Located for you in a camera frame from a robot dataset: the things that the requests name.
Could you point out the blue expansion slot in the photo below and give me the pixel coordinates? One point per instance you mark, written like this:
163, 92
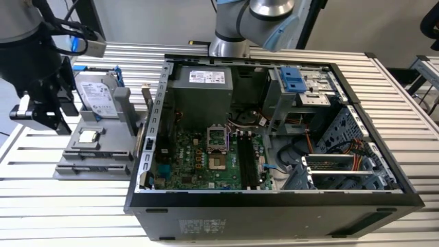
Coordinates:
164, 172

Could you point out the silver CPU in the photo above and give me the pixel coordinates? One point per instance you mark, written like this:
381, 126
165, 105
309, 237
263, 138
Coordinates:
86, 137

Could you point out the metal side table frame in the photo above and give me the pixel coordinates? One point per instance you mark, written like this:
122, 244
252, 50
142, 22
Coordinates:
423, 61

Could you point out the black yellow connector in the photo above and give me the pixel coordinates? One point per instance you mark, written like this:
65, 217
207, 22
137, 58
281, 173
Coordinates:
199, 42

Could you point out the grey power supply unit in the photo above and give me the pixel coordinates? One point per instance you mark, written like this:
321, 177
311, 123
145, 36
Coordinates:
199, 103

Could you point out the black slanted post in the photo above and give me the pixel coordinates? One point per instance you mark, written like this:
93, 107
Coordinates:
97, 15

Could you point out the black table corner cap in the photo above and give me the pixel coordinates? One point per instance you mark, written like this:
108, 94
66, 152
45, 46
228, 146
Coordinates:
369, 55

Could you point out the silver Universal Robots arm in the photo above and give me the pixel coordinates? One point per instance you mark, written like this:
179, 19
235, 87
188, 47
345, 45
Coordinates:
232, 25

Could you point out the green Dell motherboard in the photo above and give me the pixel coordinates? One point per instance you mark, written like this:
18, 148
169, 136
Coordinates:
192, 175

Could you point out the blue drive latch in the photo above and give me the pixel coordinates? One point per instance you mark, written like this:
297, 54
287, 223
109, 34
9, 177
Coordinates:
291, 79

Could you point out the CPU socket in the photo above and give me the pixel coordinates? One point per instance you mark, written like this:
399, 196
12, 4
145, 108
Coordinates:
217, 162

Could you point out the black RAM slot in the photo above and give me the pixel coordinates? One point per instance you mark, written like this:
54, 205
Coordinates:
241, 162
249, 162
255, 162
245, 162

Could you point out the graphics card with metal bracket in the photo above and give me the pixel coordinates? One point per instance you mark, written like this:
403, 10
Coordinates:
148, 97

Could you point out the dark upright post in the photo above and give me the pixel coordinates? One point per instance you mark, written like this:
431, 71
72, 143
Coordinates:
312, 25

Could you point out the silver white wrist camera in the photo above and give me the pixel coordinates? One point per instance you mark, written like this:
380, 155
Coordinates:
96, 47

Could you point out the grey parts rack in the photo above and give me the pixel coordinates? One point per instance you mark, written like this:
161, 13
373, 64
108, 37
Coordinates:
116, 133

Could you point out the black office chair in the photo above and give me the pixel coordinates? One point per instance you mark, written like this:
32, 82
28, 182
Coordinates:
428, 25

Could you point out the blue grey disk bay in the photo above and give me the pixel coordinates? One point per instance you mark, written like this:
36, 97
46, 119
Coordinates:
297, 177

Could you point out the grey metal drive cage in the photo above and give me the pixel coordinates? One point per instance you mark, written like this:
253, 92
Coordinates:
277, 108

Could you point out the thin locking lever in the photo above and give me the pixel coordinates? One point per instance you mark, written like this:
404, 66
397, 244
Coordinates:
227, 140

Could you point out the black white camera mount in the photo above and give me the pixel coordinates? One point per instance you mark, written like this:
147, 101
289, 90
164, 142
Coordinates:
21, 113

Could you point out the black open PC case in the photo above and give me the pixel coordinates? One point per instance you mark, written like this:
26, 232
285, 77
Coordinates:
240, 218

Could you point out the hard disk in blue carrier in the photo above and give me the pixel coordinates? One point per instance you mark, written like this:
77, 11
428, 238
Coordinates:
97, 97

